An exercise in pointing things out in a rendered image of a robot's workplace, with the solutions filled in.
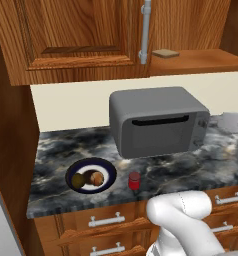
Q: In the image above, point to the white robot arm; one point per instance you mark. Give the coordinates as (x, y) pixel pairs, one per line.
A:
(187, 220)

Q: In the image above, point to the red jam jar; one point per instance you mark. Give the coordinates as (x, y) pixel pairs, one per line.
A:
(134, 180)

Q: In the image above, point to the blue rimmed white plate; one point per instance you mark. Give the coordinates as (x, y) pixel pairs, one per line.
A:
(91, 175)

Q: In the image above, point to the brown round bread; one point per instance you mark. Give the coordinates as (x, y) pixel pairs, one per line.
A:
(95, 177)

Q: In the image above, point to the green avocado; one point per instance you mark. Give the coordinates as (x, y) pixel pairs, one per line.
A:
(78, 180)

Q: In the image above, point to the wooden cabinet door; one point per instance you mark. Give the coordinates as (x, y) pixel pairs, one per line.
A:
(71, 36)

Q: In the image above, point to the tall wooden side cabinet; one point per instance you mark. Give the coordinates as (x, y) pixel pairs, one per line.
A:
(11, 150)

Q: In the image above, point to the open wooden cabinet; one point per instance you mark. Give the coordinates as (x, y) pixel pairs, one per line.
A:
(196, 36)

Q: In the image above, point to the grey microwave oven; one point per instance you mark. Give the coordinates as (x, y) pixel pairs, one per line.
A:
(157, 121)

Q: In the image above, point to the tan flat sponge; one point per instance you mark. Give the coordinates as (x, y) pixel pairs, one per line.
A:
(165, 53)

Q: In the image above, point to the wooden drawer front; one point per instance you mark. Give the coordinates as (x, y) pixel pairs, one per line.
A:
(228, 200)
(101, 221)
(229, 230)
(107, 250)

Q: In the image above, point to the steel sink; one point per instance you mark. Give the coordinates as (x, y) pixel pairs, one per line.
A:
(231, 122)

